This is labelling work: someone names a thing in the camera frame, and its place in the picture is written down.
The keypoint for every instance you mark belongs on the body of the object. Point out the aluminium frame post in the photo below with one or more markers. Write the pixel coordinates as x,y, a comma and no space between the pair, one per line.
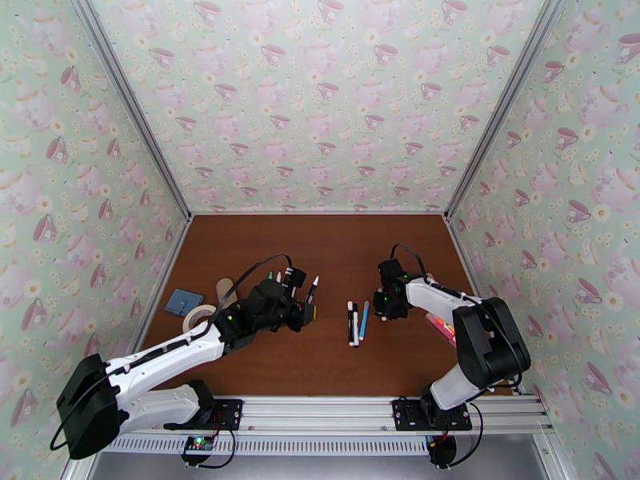
130,103
505,108

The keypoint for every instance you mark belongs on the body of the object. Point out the aluminium mounting rail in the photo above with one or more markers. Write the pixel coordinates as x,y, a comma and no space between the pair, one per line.
320,411

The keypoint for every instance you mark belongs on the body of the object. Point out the beige tape roll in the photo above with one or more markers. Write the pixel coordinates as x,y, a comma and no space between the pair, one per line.
205,308

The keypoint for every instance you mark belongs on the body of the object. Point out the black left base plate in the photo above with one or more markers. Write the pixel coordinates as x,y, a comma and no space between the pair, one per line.
225,412

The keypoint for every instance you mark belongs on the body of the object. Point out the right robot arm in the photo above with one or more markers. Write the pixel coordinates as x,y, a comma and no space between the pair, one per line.
492,343

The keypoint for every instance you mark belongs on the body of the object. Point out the blue marker pen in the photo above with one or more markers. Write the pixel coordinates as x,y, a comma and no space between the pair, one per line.
364,321

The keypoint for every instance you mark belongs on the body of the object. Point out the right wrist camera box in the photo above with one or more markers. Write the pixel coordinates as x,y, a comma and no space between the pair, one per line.
390,271

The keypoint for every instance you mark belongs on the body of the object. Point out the tan oval insole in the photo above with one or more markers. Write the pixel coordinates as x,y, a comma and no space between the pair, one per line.
225,288

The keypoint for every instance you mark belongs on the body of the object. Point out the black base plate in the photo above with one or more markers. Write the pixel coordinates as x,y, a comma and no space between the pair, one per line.
225,412
407,413

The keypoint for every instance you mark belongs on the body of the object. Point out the black round controller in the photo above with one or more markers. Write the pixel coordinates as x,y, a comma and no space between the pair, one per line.
442,451

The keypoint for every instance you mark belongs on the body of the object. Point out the small circuit board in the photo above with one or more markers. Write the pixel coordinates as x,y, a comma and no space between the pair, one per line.
198,445

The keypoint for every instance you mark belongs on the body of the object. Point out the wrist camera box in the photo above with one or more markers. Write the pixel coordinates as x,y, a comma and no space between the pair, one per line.
390,271
297,278

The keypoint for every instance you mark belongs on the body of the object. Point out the blue wallet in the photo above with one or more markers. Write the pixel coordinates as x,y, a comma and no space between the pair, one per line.
182,301

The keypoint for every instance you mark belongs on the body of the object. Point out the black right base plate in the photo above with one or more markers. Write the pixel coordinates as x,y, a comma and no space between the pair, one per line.
407,413

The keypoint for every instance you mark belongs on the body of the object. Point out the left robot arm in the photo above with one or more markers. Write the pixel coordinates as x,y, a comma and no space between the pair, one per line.
165,353

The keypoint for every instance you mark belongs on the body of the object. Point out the pink highlighter pack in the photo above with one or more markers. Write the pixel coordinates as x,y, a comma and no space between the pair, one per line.
442,327

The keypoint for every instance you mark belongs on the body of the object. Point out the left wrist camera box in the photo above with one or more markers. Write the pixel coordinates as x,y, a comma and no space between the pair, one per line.
297,278

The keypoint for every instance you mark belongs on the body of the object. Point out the white black marker pen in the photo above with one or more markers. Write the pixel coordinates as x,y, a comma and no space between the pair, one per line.
314,286
355,326
350,323

